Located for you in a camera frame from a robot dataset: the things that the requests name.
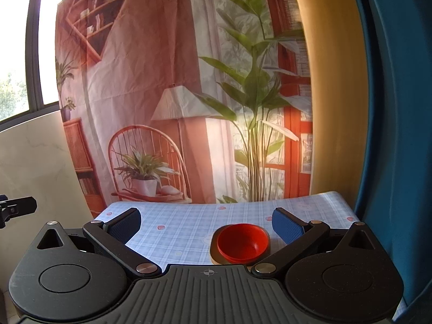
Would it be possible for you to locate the red round bowl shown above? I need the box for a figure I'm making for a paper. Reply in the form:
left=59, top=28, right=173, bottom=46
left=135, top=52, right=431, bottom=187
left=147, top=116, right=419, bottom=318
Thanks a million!
left=216, top=222, right=270, bottom=265

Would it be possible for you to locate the blue plaid tablecloth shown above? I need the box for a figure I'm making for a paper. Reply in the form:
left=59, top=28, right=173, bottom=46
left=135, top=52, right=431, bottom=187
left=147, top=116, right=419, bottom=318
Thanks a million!
left=97, top=192, right=358, bottom=268

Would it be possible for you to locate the green square bowl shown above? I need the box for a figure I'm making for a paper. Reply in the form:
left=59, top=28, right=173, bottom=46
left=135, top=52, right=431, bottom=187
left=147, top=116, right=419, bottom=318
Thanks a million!
left=209, top=224, right=272, bottom=266

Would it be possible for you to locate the printed room backdrop cloth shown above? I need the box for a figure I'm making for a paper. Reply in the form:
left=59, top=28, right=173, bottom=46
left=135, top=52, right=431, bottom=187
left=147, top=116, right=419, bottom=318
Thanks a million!
left=55, top=0, right=313, bottom=215

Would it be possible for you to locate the yellow curtain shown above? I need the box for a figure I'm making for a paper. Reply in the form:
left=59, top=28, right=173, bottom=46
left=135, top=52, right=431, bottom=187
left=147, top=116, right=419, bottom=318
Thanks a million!
left=297, top=0, right=368, bottom=206

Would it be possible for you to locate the teal curtain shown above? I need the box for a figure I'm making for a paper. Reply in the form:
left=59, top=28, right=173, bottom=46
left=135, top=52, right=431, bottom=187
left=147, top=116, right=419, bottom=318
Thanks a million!
left=355, top=0, right=431, bottom=323

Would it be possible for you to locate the window frame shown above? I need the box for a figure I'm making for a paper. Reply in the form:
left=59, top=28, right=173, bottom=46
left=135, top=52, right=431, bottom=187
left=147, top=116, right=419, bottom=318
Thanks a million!
left=1, top=0, right=59, bottom=131

